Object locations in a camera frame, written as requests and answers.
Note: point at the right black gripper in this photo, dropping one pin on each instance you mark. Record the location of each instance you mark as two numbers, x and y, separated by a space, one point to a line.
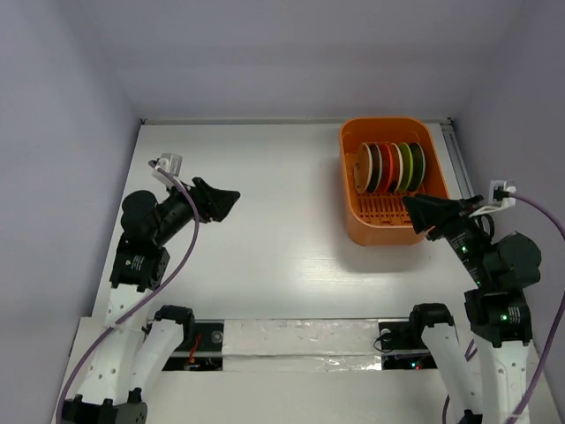
448 219

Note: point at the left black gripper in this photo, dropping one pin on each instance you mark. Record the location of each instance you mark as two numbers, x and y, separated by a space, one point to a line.
213 202

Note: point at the cream plate with flower branch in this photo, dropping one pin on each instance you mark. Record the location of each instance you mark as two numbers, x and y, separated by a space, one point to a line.
397 167

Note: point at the dark green patterned plate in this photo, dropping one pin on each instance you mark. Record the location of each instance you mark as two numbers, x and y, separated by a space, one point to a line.
419 166

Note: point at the lime green plate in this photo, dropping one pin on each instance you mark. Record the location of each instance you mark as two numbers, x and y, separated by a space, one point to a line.
408 166

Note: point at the orange plate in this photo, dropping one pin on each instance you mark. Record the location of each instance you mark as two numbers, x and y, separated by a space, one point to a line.
387 167

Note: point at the cream plate with black motifs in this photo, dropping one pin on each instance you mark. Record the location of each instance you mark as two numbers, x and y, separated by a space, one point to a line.
363 168

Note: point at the blue patterned plate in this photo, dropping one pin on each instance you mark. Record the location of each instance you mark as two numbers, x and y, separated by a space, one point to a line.
376 168

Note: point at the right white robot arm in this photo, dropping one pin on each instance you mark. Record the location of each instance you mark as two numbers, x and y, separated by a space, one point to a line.
497 311

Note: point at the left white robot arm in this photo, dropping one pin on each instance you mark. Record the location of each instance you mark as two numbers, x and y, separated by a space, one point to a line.
112 380

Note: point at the orange plastic dish rack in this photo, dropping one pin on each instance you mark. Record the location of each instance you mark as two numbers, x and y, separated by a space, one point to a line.
380 218

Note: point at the silver foil strip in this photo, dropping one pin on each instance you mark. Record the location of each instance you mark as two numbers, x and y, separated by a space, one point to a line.
300 346

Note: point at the aluminium rail right side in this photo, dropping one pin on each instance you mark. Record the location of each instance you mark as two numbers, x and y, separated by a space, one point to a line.
456 158

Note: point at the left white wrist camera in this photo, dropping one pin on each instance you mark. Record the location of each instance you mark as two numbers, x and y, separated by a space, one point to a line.
170 163

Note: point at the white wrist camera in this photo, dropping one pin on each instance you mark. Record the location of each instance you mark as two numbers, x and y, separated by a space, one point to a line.
499 198
170 163

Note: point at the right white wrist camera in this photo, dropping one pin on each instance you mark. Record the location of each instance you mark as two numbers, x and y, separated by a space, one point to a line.
499 198

